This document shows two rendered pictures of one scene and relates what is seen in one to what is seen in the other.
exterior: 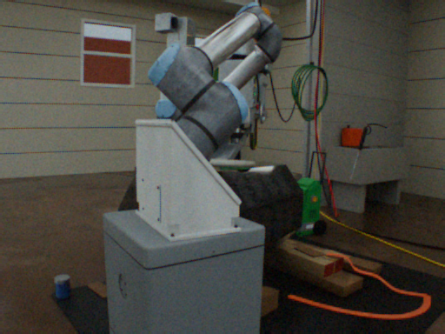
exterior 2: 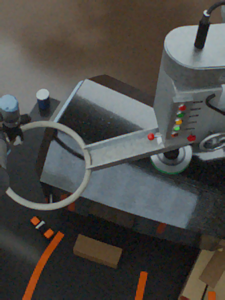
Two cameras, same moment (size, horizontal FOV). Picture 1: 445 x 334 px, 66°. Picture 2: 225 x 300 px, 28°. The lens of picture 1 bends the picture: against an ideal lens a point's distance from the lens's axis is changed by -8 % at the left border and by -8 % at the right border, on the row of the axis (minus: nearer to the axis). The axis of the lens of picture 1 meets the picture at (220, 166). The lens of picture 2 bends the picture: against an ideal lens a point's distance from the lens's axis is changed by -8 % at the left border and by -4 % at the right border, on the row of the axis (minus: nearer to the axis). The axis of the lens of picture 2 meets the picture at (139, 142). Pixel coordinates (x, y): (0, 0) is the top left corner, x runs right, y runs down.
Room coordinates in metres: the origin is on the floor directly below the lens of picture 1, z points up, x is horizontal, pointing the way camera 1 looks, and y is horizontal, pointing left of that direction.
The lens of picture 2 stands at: (1.75, -0.96, 2.97)
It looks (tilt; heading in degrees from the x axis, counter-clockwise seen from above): 61 degrees down; 56
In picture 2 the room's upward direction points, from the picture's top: 9 degrees clockwise
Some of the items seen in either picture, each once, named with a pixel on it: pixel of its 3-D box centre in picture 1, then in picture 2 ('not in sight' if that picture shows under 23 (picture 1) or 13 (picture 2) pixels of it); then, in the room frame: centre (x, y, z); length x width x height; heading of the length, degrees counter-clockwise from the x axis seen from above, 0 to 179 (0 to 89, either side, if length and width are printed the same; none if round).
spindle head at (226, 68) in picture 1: (240, 95); (202, 98); (2.60, -0.12, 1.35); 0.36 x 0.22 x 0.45; 165
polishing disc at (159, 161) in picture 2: not in sight; (171, 153); (2.53, -0.10, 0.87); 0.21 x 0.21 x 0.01
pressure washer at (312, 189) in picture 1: (306, 193); not in sight; (3.77, -0.91, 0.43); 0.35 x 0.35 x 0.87; 26
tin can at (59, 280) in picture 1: (63, 286); (43, 98); (2.16, 1.03, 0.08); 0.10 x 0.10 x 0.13
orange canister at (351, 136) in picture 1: (354, 136); not in sight; (5.23, -1.94, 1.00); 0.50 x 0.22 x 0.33; 124
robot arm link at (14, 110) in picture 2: not in sight; (9, 108); (1.83, 0.28, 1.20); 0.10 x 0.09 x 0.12; 7
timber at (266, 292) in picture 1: (255, 303); (98, 251); (2.05, -0.23, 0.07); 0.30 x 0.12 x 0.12; 135
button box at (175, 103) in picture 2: (252, 86); (177, 118); (2.43, -0.19, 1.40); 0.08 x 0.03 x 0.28; 165
